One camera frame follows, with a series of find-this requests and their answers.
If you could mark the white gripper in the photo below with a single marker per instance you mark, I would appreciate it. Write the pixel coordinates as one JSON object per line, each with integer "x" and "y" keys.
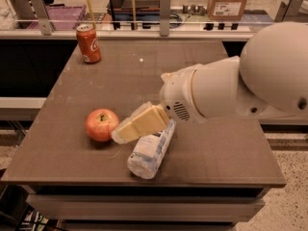
{"x": 176, "y": 93}

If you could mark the red apple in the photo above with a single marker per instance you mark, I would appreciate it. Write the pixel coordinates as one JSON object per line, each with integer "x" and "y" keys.
{"x": 100, "y": 124}

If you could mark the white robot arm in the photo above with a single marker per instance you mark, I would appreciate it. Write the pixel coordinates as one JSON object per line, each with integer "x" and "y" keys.
{"x": 269, "y": 79}

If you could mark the orange soda can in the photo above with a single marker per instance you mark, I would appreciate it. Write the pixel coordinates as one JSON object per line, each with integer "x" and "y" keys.
{"x": 88, "y": 43}

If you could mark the clear plastic tea bottle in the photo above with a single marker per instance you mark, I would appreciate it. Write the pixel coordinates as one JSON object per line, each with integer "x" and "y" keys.
{"x": 149, "y": 152}

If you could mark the grey table drawer unit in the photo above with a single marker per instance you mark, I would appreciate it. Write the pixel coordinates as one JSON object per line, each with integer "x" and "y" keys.
{"x": 190, "y": 209}

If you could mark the purple plastic crate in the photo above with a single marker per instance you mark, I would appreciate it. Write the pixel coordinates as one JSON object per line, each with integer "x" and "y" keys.
{"x": 66, "y": 17}

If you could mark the cardboard box with label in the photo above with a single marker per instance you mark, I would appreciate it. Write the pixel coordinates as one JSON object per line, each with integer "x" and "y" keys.
{"x": 225, "y": 9}

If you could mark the glass railing with metal posts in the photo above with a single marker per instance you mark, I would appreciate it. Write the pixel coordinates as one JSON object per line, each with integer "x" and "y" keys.
{"x": 170, "y": 19}

